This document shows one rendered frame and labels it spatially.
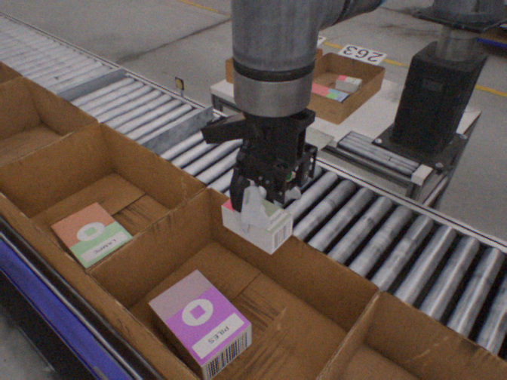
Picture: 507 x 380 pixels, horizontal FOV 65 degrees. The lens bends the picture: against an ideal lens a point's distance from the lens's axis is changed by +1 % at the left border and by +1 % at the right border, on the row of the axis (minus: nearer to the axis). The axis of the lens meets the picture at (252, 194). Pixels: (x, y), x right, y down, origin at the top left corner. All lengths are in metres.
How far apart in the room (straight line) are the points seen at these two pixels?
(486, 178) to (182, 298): 2.38
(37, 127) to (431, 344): 1.26
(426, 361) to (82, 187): 0.89
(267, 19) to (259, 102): 0.08
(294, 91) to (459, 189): 2.32
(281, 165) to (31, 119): 1.10
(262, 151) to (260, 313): 0.41
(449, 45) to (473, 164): 1.64
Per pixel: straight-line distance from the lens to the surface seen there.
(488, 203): 2.67
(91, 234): 0.91
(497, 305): 1.15
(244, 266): 0.87
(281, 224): 0.58
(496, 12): 1.36
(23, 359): 1.99
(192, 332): 0.72
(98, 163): 1.14
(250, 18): 0.40
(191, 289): 0.77
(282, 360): 0.77
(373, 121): 1.66
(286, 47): 0.40
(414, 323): 0.70
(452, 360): 0.73
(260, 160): 0.48
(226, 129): 0.52
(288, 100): 0.43
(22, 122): 1.46
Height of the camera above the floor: 1.59
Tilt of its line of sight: 42 degrees down
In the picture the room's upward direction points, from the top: straight up
